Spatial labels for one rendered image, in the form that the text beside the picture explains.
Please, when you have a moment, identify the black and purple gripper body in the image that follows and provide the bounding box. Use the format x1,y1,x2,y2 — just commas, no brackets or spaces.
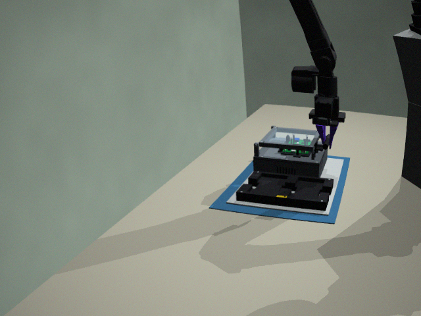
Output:
309,93,345,127

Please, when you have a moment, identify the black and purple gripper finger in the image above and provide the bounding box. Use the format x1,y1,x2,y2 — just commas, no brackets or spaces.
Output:
316,124,326,144
330,126,337,149

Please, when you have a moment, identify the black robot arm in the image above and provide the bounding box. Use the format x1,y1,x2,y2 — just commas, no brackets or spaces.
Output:
289,0,421,126

